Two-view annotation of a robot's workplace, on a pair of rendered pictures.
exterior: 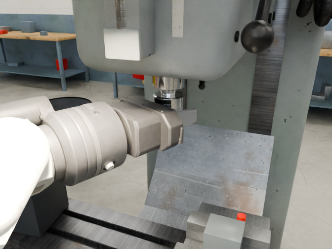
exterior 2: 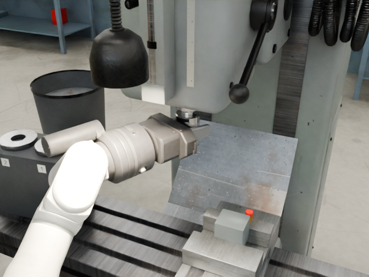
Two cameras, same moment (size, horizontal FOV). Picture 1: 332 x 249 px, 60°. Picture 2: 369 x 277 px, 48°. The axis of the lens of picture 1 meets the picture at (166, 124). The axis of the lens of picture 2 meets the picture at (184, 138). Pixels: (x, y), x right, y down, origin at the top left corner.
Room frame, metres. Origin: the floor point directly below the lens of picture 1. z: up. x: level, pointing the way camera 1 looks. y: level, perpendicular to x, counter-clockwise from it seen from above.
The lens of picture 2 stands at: (-0.29, -0.03, 1.60)
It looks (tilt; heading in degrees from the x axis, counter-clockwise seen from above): 29 degrees down; 3
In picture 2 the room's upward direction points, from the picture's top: straight up
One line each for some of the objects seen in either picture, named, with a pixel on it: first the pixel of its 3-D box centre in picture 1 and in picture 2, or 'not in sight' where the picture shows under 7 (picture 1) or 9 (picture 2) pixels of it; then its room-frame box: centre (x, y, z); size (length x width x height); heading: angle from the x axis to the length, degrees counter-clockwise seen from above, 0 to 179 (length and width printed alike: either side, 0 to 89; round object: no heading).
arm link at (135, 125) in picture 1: (119, 132); (149, 144); (0.35, 0.06, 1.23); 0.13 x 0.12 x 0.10; 43
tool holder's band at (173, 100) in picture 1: (168, 96); (187, 115); (0.41, 0.00, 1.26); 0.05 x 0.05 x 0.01
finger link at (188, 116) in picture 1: (183, 120); (198, 134); (0.39, -0.03, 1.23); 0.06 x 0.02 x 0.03; 133
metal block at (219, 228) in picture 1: (223, 240); (231, 230); (0.37, -0.10, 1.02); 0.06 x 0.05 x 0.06; 69
